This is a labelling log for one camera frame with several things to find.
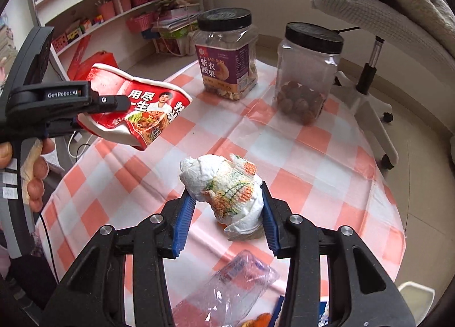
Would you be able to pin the clear jar of brown nuts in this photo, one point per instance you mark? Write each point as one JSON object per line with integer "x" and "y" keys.
{"x": 305, "y": 74}

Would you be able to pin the jar with purple label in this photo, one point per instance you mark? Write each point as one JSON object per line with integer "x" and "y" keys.
{"x": 222, "y": 67}

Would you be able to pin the crushed clear plastic bottle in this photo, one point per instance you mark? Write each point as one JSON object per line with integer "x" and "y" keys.
{"x": 227, "y": 295}

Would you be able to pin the red cardboard box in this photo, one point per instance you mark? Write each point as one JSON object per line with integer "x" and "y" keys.
{"x": 103, "y": 60}

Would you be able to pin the orange plastic wrapper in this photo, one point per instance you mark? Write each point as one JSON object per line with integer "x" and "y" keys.
{"x": 263, "y": 321}

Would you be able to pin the white plastic bin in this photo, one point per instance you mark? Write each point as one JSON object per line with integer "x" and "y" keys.
{"x": 416, "y": 293}

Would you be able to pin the grey mesh office chair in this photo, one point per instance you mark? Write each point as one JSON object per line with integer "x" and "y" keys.
{"x": 373, "y": 10}

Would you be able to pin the pink storage basket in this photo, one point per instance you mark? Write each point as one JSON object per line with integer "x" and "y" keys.
{"x": 140, "y": 23}

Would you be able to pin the silver blue carton box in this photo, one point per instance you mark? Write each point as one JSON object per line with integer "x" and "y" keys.
{"x": 324, "y": 316}

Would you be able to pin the person's left hand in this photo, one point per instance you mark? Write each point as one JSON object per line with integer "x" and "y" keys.
{"x": 35, "y": 192}

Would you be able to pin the white paper ball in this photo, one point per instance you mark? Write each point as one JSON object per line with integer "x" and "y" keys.
{"x": 213, "y": 177}

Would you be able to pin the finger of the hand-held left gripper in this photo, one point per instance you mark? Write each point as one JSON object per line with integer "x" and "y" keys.
{"x": 110, "y": 103}
{"x": 64, "y": 127}

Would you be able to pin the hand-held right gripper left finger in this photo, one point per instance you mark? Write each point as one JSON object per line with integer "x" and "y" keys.
{"x": 183, "y": 227}

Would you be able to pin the orange white checkered tablecloth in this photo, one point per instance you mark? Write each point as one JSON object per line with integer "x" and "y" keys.
{"x": 312, "y": 177}

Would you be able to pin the red instant noodle cup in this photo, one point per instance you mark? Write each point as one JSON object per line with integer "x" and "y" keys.
{"x": 149, "y": 113}

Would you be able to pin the basket of stacked papers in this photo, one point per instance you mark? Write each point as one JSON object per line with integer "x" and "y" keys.
{"x": 174, "y": 25}

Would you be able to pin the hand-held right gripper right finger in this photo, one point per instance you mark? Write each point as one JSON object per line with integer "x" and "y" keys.
{"x": 272, "y": 224}

